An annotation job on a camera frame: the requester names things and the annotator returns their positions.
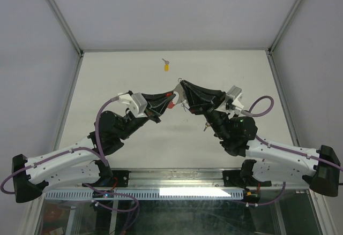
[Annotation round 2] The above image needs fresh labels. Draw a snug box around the aluminium front rail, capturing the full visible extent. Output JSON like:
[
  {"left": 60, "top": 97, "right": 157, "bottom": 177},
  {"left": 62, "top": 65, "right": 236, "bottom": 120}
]
[{"left": 33, "top": 167, "right": 322, "bottom": 192}]

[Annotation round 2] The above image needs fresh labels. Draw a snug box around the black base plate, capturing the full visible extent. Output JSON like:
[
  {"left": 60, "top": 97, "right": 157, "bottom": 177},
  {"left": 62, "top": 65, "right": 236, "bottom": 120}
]
[
  {"left": 89, "top": 169, "right": 131, "bottom": 188},
  {"left": 222, "top": 170, "right": 272, "bottom": 189}
]

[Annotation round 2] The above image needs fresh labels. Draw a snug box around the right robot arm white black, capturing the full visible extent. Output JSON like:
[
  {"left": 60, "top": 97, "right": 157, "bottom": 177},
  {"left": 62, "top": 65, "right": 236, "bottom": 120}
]
[{"left": 179, "top": 80, "right": 342, "bottom": 197}]

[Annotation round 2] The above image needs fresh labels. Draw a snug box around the grey slotted cable duct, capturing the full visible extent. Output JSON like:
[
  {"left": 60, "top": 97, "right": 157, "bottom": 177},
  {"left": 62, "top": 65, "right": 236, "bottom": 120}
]
[{"left": 44, "top": 188, "right": 244, "bottom": 201}]

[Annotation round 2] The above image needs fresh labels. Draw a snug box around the red grey keyring holder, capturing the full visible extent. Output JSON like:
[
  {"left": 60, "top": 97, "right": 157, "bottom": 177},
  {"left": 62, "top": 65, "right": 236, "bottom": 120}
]
[{"left": 167, "top": 78, "right": 188, "bottom": 112}]

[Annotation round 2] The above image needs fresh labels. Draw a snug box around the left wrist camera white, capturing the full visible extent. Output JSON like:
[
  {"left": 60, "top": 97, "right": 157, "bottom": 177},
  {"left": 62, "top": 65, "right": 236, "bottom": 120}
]
[{"left": 118, "top": 93, "right": 147, "bottom": 118}]

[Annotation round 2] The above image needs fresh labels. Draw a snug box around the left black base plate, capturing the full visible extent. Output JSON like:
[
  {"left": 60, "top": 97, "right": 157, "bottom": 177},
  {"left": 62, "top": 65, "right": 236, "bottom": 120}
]
[{"left": 89, "top": 169, "right": 131, "bottom": 188}]

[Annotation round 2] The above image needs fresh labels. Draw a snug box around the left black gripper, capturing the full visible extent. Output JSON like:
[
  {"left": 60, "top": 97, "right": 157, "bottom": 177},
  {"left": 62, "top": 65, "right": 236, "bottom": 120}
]
[{"left": 118, "top": 92, "right": 176, "bottom": 141}]

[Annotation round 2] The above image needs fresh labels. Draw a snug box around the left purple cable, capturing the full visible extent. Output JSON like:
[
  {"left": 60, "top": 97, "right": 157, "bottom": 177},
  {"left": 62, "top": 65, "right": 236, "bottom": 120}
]
[{"left": 0, "top": 97, "right": 140, "bottom": 214}]

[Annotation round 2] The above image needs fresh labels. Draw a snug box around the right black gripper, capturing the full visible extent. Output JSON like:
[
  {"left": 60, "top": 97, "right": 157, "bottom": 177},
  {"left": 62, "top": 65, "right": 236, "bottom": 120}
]
[{"left": 180, "top": 81, "right": 231, "bottom": 141}]

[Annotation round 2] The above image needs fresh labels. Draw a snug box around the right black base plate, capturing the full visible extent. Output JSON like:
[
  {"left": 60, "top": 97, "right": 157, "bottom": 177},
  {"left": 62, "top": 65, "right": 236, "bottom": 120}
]
[{"left": 222, "top": 170, "right": 272, "bottom": 189}]

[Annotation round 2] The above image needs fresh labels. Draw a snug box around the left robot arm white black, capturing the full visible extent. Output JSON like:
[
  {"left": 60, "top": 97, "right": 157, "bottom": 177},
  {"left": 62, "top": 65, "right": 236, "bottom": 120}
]
[{"left": 12, "top": 91, "right": 176, "bottom": 203}]

